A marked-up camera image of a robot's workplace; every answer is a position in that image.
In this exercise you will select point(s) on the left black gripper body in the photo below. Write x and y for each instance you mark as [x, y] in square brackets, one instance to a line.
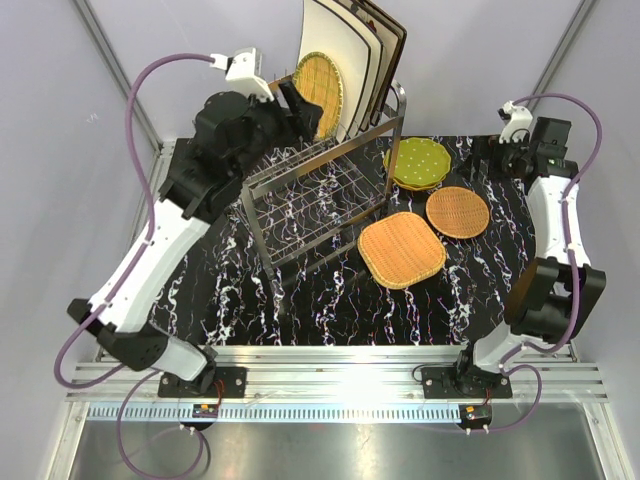
[272, 127]

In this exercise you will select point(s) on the white middle square plate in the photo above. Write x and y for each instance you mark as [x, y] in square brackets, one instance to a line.
[376, 40]

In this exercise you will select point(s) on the round woven wicker plate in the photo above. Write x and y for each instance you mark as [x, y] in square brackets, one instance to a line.
[457, 212]

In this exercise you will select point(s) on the orange polka dot plate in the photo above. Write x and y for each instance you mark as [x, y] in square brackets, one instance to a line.
[422, 173]

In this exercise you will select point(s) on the woven wicker tray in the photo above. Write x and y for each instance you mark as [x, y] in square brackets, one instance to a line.
[401, 250]

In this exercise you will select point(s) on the cream black-rimmed square plate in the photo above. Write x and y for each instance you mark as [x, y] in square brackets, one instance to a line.
[331, 29]

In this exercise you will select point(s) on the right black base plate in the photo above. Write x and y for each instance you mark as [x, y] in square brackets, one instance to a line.
[446, 383]

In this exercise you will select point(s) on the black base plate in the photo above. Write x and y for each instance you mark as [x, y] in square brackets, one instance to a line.
[226, 381]
[446, 383]

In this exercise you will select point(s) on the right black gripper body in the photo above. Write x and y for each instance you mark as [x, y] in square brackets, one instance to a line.
[504, 159]

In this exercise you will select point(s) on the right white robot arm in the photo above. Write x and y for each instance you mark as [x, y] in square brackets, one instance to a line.
[550, 302]

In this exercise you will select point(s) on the dark brown square plate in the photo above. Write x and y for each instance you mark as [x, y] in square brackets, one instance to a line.
[393, 37]

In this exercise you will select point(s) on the stainless steel dish rack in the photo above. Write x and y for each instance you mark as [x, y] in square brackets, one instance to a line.
[312, 199]

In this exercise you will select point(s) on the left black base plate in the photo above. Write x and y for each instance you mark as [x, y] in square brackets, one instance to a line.
[226, 381]

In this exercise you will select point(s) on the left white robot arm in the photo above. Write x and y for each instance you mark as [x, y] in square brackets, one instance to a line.
[233, 132]

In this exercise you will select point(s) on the green polka dot plate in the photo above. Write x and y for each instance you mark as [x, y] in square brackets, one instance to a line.
[416, 146]

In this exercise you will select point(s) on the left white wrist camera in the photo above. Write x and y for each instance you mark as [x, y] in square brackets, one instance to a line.
[243, 73]

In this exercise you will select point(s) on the aluminium mounting rail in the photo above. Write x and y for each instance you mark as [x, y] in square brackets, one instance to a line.
[339, 385]

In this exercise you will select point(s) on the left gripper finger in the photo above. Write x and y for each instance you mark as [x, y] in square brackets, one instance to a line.
[291, 95]
[308, 119]

